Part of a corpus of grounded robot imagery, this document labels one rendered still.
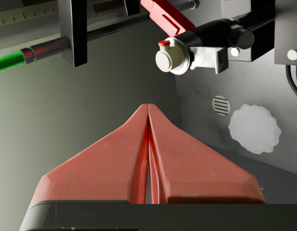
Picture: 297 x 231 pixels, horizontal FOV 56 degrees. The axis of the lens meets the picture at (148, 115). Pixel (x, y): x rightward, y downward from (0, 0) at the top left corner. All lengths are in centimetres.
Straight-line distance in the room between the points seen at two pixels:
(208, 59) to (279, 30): 13
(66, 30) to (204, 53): 22
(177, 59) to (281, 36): 14
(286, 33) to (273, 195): 31
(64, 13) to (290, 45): 25
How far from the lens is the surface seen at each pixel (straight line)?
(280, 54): 32
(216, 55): 18
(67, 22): 36
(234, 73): 54
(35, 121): 47
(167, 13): 24
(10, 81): 44
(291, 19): 31
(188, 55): 20
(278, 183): 56
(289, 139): 55
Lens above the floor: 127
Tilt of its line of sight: 34 degrees down
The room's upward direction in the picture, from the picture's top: 121 degrees counter-clockwise
